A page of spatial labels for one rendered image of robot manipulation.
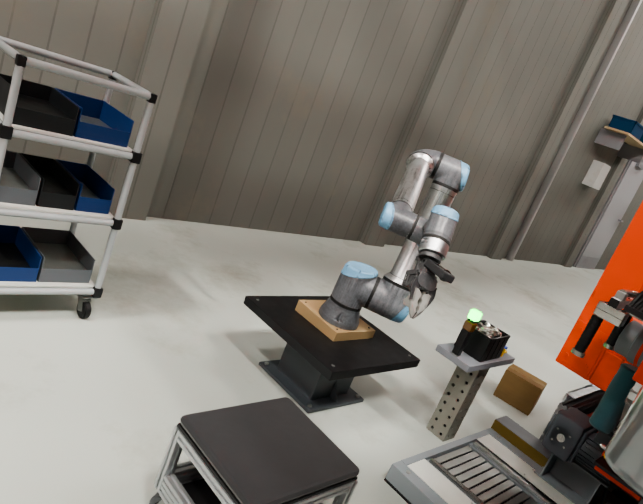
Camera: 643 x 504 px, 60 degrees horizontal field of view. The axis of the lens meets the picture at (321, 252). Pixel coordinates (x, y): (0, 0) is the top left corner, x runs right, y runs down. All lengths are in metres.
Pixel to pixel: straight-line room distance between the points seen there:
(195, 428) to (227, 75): 2.96
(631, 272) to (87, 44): 3.05
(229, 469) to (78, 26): 2.77
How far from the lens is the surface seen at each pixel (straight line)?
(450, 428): 2.72
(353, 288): 2.40
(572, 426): 2.57
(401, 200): 1.97
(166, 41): 3.76
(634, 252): 2.67
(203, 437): 1.53
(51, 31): 3.60
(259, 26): 4.18
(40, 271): 2.49
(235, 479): 1.45
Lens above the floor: 1.24
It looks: 15 degrees down
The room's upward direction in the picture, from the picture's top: 22 degrees clockwise
